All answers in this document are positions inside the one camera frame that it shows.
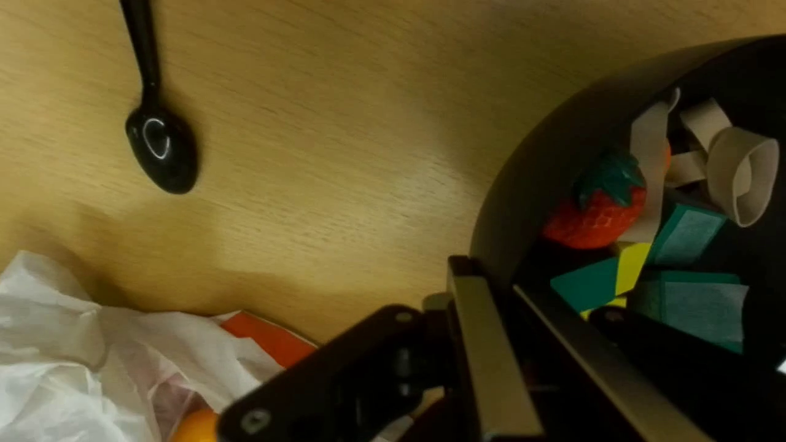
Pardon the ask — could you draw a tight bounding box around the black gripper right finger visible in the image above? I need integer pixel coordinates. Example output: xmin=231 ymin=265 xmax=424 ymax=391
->
xmin=511 ymin=282 xmax=715 ymax=442

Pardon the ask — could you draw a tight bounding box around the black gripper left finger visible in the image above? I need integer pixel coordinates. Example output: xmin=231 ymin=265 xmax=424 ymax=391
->
xmin=448 ymin=253 xmax=545 ymax=442

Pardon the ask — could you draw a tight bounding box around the teal wooden block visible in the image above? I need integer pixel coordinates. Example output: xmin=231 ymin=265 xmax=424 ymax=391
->
xmin=646 ymin=199 xmax=729 ymax=269
xmin=630 ymin=269 xmax=753 ymax=357
xmin=549 ymin=255 xmax=623 ymax=314

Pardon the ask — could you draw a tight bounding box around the yellow wooden block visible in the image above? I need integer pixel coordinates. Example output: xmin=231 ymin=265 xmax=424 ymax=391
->
xmin=613 ymin=242 xmax=653 ymax=297

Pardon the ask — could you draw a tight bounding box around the red toy strawberry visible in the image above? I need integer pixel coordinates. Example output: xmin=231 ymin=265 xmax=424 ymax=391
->
xmin=538 ymin=146 xmax=651 ymax=253

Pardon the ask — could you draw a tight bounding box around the beige paper strip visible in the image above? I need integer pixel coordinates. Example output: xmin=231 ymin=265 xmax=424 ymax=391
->
xmin=627 ymin=86 xmax=684 ymax=245

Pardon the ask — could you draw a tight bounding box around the black bowl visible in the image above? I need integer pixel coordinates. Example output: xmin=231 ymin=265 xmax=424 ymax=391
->
xmin=470 ymin=33 xmax=786 ymax=442

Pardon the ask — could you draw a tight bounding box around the orange fruit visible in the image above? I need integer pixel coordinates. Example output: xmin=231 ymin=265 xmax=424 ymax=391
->
xmin=171 ymin=405 xmax=227 ymax=442

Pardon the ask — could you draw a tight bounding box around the black plastic spoon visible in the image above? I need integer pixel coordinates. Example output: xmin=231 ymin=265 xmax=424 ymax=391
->
xmin=118 ymin=0 xmax=201 ymax=196

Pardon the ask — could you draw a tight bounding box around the white orange plastic bag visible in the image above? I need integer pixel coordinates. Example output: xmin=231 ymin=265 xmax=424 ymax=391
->
xmin=0 ymin=249 xmax=322 ymax=442

